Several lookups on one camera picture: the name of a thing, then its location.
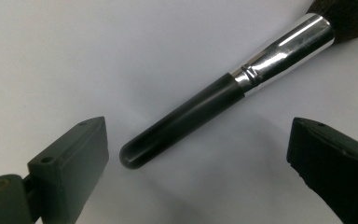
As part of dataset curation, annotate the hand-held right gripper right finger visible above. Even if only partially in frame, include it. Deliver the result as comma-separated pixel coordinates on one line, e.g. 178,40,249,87
286,117,358,224

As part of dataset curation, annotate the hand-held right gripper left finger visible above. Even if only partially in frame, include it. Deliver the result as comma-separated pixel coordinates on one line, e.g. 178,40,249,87
27,116,110,224

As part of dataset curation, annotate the black makeup brush silver ferrule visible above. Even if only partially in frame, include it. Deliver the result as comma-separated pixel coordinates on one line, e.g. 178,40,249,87
118,0,358,170

